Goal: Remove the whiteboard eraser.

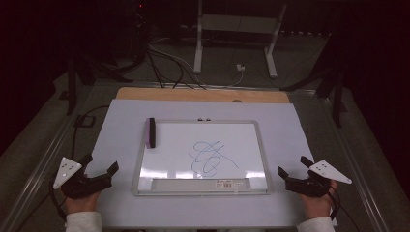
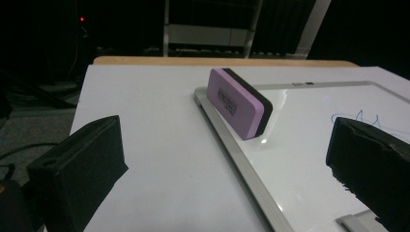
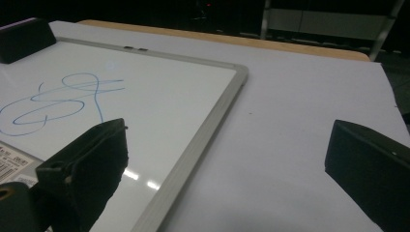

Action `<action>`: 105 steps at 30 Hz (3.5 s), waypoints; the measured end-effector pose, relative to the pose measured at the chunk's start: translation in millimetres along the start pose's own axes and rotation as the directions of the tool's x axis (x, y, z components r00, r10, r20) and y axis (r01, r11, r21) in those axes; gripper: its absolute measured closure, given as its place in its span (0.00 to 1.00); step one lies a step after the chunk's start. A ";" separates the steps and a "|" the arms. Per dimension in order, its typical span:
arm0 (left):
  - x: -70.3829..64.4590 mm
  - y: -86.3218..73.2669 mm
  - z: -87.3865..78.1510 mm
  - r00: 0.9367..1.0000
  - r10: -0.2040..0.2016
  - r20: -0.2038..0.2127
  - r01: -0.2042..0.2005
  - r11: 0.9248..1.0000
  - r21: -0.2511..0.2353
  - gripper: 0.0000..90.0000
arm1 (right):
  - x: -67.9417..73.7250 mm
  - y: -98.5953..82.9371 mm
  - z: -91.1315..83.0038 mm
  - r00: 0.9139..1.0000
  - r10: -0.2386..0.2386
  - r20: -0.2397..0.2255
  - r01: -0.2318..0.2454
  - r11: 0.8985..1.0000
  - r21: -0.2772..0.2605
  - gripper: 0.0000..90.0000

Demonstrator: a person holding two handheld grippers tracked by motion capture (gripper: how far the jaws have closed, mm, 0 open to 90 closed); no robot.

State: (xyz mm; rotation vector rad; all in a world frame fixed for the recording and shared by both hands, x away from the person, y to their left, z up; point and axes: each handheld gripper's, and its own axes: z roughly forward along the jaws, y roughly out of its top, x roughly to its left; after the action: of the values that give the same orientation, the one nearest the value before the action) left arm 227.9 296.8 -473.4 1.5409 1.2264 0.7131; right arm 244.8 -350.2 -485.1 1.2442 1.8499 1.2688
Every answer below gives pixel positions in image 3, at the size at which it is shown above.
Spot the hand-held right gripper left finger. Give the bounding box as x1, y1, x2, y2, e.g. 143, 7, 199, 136
35, 118, 130, 232

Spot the grey framed whiteboard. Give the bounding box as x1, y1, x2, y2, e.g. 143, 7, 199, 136
0, 37, 249, 232

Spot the grey metal stand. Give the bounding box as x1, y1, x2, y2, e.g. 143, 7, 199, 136
260, 0, 405, 62

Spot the black whiteboard eraser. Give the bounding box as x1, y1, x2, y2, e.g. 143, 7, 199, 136
0, 17, 57, 65

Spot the white table cover sheet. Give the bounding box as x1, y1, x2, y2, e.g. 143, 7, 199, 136
47, 20, 410, 232

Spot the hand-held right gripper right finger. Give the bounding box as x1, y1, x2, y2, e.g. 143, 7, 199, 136
324, 119, 410, 232

